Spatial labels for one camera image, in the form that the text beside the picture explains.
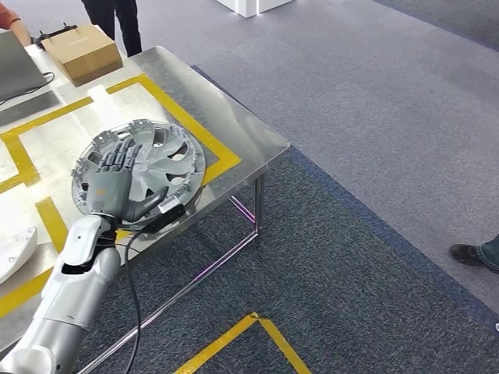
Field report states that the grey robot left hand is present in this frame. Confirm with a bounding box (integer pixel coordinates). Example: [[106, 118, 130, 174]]
[[84, 137, 169, 224]]

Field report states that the grey plastic wheel hubcap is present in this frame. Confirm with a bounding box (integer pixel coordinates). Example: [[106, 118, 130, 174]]
[[71, 119, 207, 232]]

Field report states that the white curved plastic part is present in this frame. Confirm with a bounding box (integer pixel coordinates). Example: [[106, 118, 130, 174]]
[[0, 226, 39, 285]]

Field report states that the stainless steel workbench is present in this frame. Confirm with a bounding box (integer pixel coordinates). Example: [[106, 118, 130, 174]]
[[0, 45, 291, 374]]

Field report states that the brown cardboard box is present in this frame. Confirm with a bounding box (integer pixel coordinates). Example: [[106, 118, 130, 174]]
[[41, 23, 124, 88]]

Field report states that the grey laptop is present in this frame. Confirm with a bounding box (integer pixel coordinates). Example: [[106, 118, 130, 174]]
[[0, 30, 49, 103]]

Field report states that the white lit cabinet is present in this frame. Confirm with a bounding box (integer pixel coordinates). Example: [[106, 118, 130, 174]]
[[216, 0, 292, 19]]

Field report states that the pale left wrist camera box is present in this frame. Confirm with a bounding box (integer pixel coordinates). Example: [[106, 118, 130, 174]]
[[158, 196, 181, 214]]

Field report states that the black wrist camera mount bracket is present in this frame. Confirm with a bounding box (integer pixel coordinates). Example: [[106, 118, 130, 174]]
[[138, 203, 187, 236]]

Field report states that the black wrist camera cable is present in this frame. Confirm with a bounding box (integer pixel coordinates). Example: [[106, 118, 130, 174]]
[[124, 228, 148, 374]]

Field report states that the thin black bracket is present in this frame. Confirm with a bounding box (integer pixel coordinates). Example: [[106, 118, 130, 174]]
[[32, 22, 79, 48]]

